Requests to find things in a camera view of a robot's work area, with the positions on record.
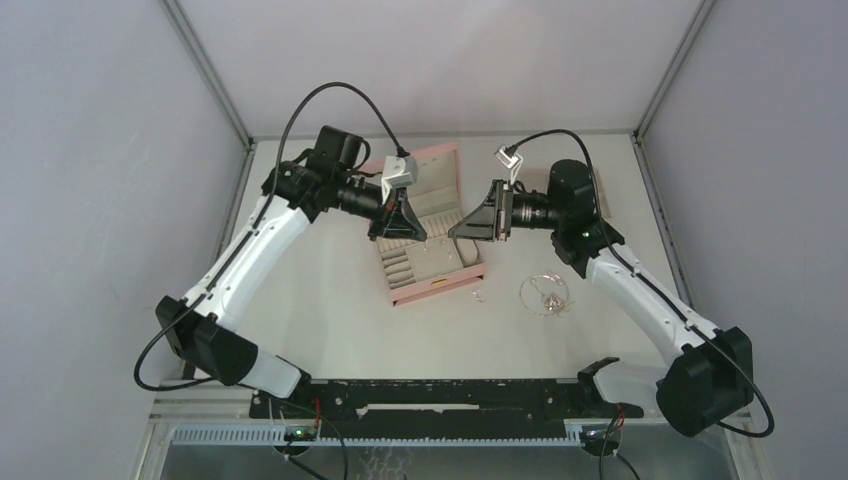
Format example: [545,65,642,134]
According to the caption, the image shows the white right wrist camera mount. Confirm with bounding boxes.
[495,145,524,187]

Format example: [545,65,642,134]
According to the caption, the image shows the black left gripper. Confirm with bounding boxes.
[334,173,426,242]

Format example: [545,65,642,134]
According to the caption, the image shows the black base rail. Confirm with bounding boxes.
[287,378,645,420]

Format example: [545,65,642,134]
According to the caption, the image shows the black right camera cable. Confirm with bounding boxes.
[508,129,776,440]

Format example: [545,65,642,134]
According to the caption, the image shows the black camera cable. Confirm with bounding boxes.
[508,129,776,440]
[133,82,411,393]

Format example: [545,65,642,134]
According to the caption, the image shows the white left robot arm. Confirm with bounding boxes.
[155,126,427,417]

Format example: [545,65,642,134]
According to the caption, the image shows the beige oval watch pillow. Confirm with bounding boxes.
[456,239,479,266]

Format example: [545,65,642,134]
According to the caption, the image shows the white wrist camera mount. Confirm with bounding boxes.
[495,145,524,187]
[380,154,418,203]

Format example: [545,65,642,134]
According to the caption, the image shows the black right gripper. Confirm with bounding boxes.
[449,179,566,242]

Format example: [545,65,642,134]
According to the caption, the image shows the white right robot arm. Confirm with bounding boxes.
[448,160,755,437]

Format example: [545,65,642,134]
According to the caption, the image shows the white slotted cable duct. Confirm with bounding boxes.
[170,423,584,448]

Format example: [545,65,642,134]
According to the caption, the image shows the pink jewelry box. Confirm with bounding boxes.
[376,142,487,307]

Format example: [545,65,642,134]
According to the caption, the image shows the black left camera cable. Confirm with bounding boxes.
[133,82,411,393]

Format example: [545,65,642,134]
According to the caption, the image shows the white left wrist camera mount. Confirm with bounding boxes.
[380,154,418,203]

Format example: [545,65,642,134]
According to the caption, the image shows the silver hoop necklace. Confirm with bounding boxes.
[519,271,571,318]

